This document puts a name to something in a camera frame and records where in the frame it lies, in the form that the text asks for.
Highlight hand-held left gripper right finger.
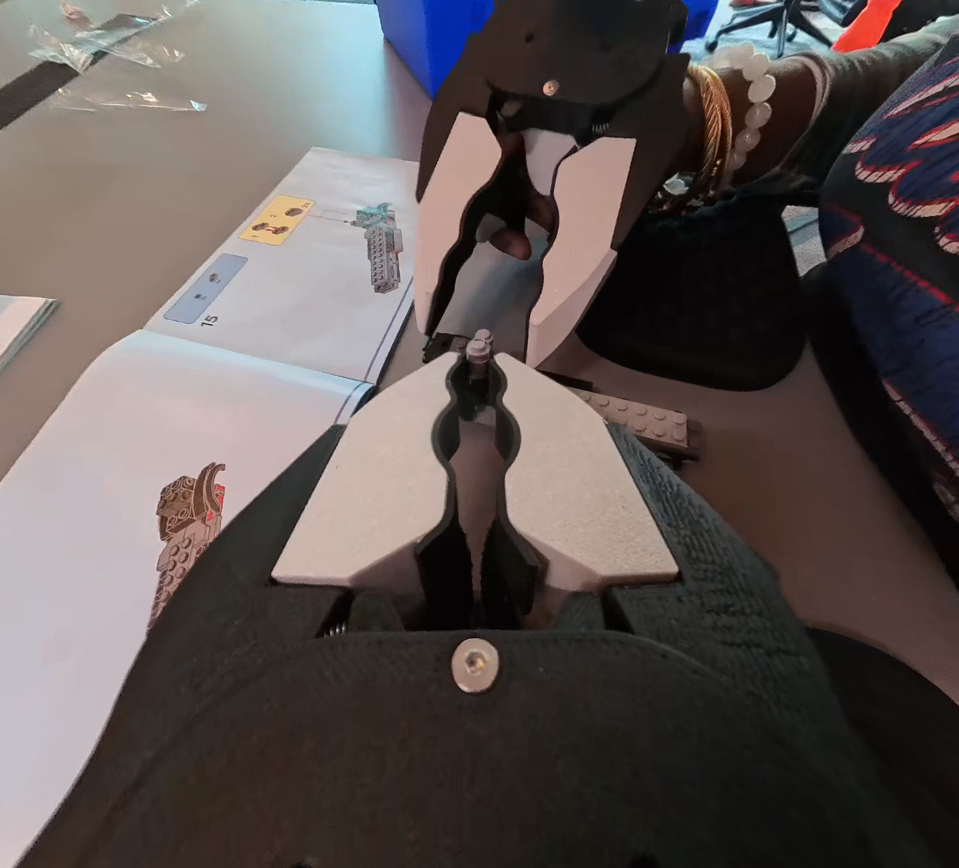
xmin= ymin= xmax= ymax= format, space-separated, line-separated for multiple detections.
xmin=490 ymin=353 xmax=681 ymax=592

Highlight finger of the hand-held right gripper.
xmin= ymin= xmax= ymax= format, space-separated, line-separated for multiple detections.
xmin=528 ymin=136 xmax=639 ymax=369
xmin=414 ymin=111 xmax=503 ymax=352

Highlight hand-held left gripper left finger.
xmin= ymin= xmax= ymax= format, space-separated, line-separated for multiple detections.
xmin=270 ymin=351 xmax=462 ymax=588

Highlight grey lego assembly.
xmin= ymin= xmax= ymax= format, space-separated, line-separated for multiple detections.
xmin=422 ymin=331 xmax=703 ymax=466

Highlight blue plastic bin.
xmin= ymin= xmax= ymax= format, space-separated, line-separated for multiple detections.
xmin=356 ymin=0 xmax=741 ymax=99

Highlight small grey lego piece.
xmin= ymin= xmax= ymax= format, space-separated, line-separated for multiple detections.
xmin=465 ymin=329 xmax=499 ymax=420

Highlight person's right hand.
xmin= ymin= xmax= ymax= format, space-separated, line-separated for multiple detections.
xmin=483 ymin=134 xmax=561 ymax=261

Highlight black honeycomb cushion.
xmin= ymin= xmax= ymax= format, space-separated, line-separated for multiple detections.
xmin=575 ymin=190 xmax=809 ymax=392

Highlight open instruction booklet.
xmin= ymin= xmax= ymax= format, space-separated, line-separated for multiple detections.
xmin=0 ymin=147 xmax=421 ymax=868

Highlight orange cone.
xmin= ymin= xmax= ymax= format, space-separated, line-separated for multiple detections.
xmin=832 ymin=0 xmax=915 ymax=54

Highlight clear plastic bag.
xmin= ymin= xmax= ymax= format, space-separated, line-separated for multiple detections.
xmin=30 ymin=0 xmax=197 ymax=71
xmin=51 ymin=89 xmax=208 ymax=114

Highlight closed instruction booklet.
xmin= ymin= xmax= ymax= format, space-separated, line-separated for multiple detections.
xmin=0 ymin=295 xmax=59 ymax=373

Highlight person's dark trousers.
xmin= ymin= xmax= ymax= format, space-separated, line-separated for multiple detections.
xmin=808 ymin=624 xmax=959 ymax=868

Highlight white bead bracelet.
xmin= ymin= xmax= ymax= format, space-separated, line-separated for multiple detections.
xmin=706 ymin=44 xmax=778 ymax=172

